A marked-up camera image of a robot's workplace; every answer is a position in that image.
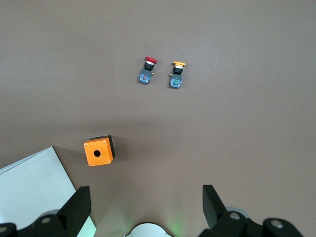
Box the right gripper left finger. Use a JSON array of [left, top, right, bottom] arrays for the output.
[[0, 186, 92, 237]]

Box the red mushroom push button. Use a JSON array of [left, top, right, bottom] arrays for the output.
[[137, 56, 158, 85]]

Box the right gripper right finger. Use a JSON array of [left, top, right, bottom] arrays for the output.
[[198, 184, 307, 237]]

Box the white drawer cabinet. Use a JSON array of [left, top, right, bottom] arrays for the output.
[[0, 146, 97, 237]]

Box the yellow mushroom push button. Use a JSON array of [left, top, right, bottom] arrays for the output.
[[168, 61, 186, 89]]

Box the orange button enclosure box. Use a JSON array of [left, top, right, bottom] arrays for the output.
[[83, 135, 117, 167]]

